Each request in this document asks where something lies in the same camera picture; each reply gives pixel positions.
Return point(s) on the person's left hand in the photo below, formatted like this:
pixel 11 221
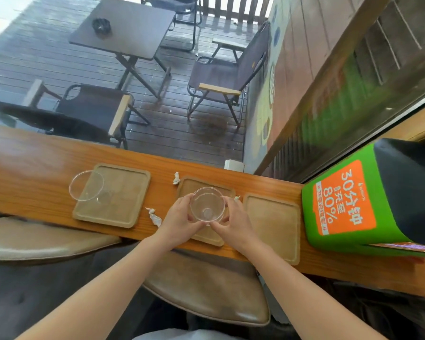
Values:
pixel 177 223

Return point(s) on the person's right hand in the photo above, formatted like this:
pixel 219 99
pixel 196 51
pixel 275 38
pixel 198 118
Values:
pixel 237 230

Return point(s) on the person's left thumb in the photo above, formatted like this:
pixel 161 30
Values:
pixel 196 226

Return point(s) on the person's right thumb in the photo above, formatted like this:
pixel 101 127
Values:
pixel 216 226

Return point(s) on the clear glass cup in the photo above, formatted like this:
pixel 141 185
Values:
pixel 208 205
pixel 86 185

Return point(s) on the person's right forearm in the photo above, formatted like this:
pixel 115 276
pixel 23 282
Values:
pixel 304 297

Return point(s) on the person's left forearm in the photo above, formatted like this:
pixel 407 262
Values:
pixel 99 297

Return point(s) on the square wooden tray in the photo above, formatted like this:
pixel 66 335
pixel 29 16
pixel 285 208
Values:
pixel 191 185
pixel 274 226
pixel 120 198

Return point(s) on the brown cushioned stool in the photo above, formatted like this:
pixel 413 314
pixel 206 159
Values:
pixel 209 286
pixel 42 240

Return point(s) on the small white box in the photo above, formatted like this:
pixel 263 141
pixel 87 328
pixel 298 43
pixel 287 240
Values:
pixel 233 165

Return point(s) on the dark folding camp chair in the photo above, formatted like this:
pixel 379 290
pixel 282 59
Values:
pixel 230 74
pixel 175 10
pixel 85 109

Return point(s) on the green and black charging station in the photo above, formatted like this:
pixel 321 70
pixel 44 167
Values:
pixel 375 198

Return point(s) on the dark square outdoor table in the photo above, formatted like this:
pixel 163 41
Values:
pixel 127 28

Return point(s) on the wooden railing fence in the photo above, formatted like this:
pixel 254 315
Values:
pixel 235 7

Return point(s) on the black ashtray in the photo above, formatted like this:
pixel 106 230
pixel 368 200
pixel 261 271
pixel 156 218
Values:
pixel 101 26

